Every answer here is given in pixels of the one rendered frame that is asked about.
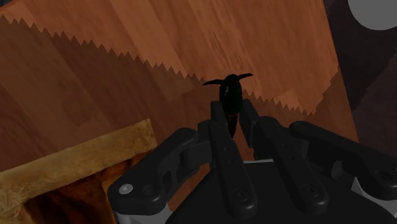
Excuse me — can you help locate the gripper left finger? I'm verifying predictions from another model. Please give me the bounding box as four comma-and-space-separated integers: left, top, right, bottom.
106, 100, 259, 220

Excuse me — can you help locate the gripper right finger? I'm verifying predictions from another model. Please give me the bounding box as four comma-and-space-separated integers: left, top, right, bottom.
240, 99, 397, 216

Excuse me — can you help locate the black bird figure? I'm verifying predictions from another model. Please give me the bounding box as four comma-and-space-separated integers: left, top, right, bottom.
202, 73, 254, 139

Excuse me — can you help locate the tan and brown block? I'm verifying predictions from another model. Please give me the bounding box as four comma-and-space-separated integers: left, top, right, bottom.
0, 118, 158, 224

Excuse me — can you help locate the grey round disc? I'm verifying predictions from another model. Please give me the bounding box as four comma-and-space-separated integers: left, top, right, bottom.
347, 0, 397, 31

